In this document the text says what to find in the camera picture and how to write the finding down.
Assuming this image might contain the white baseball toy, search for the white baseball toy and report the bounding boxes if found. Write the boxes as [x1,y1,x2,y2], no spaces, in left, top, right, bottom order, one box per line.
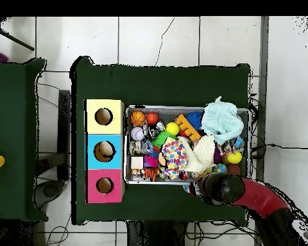
[130,126,146,142]

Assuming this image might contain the black tripod leg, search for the black tripod leg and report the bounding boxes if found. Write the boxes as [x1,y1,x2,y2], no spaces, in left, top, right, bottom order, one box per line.
[0,17,35,51]

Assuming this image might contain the blue spiky ball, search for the blue spiky ball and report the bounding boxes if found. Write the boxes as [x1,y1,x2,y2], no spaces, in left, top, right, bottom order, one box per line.
[185,110,203,131]

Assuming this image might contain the orange toy brick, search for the orange toy brick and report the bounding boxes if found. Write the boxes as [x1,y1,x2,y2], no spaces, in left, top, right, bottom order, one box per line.
[174,113,201,142]

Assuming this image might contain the polka dot paper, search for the polka dot paper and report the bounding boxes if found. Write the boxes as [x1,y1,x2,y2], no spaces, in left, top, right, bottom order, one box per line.
[160,136,189,180]

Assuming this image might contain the green spiky ball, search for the green spiky ball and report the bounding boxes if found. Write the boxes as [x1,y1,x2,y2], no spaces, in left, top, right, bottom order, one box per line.
[151,130,178,149]

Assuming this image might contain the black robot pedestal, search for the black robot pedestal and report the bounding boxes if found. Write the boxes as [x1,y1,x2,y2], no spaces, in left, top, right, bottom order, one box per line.
[126,220,188,246]

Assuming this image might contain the orange basketball toy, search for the orange basketball toy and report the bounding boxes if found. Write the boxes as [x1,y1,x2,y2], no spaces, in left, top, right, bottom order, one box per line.
[130,110,146,127]

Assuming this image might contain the yellow smiley ball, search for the yellow smiley ball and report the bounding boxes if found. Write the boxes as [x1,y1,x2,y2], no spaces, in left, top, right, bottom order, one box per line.
[166,122,180,136]

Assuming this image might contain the side table green cloth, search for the side table green cloth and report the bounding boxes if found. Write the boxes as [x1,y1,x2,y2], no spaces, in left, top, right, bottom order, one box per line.
[0,58,48,222]

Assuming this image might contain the cream waffle cloth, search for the cream waffle cloth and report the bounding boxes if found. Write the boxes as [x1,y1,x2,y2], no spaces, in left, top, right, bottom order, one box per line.
[178,135,217,175]

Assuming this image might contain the black floor cable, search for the black floor cable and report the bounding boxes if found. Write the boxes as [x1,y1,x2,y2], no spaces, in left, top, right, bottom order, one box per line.
[251,143,308,150]

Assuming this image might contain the mint green cloth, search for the mint green cloth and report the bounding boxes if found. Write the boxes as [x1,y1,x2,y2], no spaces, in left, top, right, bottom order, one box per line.
[200,96,244,146]

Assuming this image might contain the red orange ball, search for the red orange ball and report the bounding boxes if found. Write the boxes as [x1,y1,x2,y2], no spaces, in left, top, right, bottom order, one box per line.
[146,111,160,126]

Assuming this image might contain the dark green table cloth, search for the dark green table cloth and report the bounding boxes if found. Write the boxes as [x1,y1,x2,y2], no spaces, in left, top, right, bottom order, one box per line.
[70,55,252,226]

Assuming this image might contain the clear mesh bin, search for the clear mesh bin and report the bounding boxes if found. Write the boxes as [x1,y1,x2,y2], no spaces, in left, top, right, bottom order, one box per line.
[124,104,252,186]

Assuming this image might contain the black floor stand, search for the black floor stand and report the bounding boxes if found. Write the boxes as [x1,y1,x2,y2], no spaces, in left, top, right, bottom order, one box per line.
[35,89,71,208]

